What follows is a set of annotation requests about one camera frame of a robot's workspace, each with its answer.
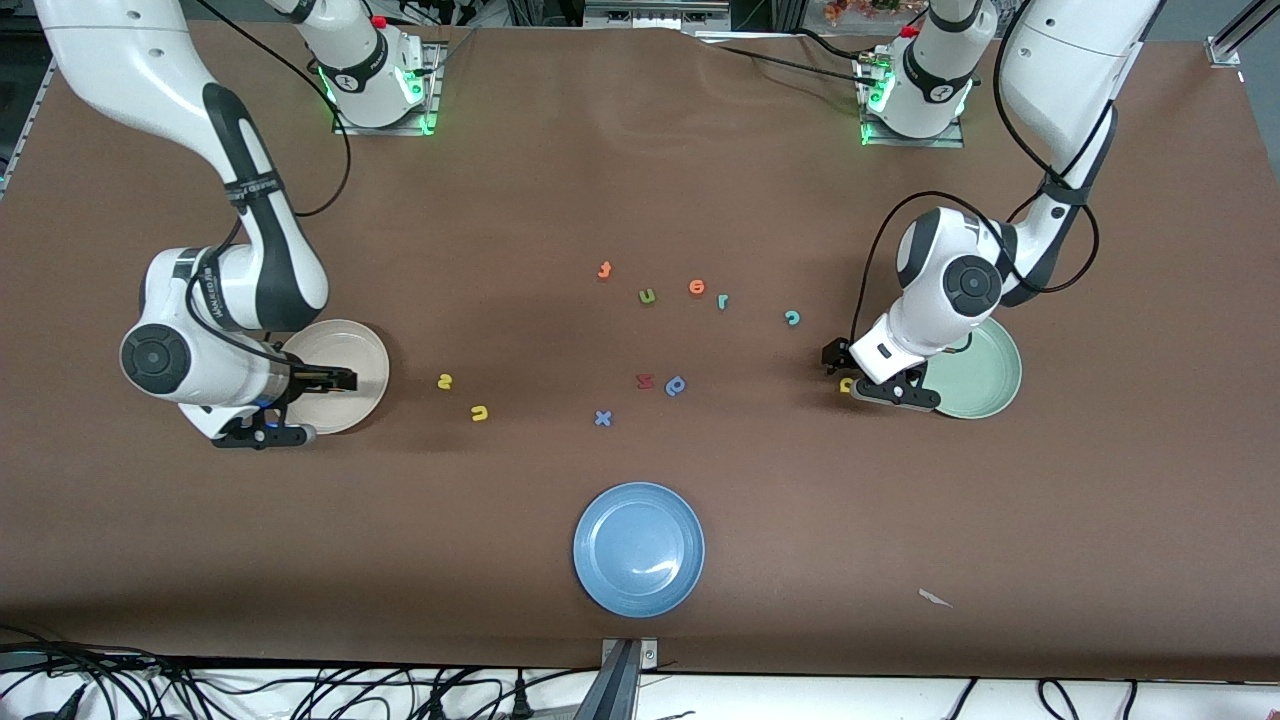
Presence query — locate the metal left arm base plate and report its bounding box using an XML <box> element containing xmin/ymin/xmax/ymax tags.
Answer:
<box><xmin>858</xmin><ymin>52</ymin><xmax>967</xmax><ymax>149</ymax></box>

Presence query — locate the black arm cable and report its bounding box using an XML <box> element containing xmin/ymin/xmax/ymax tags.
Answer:
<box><xmin>850</xmin><ymin>0</ymin><xmax>1101</xmax><ymax>346</ymax></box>
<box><xmin>185</xmin><ymin>0</ymin><xmax>353</xmax><ymax>366</ymax></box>

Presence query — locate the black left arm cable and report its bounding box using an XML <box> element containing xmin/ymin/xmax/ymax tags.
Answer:
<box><xmin>850</xmin><ymin>0</ymin><xmax>1101</xmax><ymax>346</ymax></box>

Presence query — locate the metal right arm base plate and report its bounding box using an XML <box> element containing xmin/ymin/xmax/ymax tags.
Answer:
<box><xmin>332</xmin><ymin>42</ymin><xmax>447</xmax><ymax>137</ymax></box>

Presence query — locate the brown table cover sheet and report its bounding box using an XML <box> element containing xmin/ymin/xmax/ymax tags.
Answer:
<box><xmin>0</xmin><ymin>20</ymin><xmax>1280</xmax><ymax>683</ymax></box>

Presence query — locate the silver equipment box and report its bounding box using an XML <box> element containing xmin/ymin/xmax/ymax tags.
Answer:
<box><xmin>585</xmin><ymin>0</ymin><xmax>731</xmax><ymax>29</ymax></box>

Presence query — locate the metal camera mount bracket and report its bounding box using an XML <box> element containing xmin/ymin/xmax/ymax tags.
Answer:
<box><xmin>575</xmin><ymin>638</ymin><xmax>659</xmax><ymax>720</ymax></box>

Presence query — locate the green round plate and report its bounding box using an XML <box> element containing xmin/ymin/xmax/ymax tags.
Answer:
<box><xmin>925</xmin><ymin>318</ymin><xmax>1023</xmax><ymax>420</ymax></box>

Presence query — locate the aluminium table edge rail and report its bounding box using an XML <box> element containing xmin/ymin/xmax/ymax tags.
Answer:
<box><xmin>0</xmin><ymin>55</ymin><xmax>59</xmax><ymax>196</ymax></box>

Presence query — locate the blue round plate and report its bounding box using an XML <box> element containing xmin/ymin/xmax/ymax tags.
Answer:
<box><xmin>573</xmin><ymin>482</ymin><xmax>706</xmax><ymax>618</ymax></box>

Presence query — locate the black cable on table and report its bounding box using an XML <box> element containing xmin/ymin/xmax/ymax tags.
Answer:
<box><xmin>715</xmin><ymin>44</ymin><xmax>871</xmax><ymax>83</ymax></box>

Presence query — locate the beige round plate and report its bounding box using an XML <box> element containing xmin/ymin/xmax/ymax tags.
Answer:
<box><xmin>280</xmin><ymin>319</ymin><xmax>391</xmax><ymax>436</ymax></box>

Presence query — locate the white sheet below table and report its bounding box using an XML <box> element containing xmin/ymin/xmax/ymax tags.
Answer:
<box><xmin>0</xmin><ymin>655</ymin><xmax>1280</xmax><ymax>720</ymax></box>

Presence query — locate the aluminium frame profile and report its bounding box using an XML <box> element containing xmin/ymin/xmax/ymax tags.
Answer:
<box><xmin>1207</xmin><ymin>0</ymin><xmax>1280</xmax><ymax>67</ymax></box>

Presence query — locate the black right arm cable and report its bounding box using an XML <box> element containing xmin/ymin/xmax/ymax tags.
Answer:
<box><xmin>185</xmin><ymin>0</ymin><xmax>353</xmax><ymax>366</ymax></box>

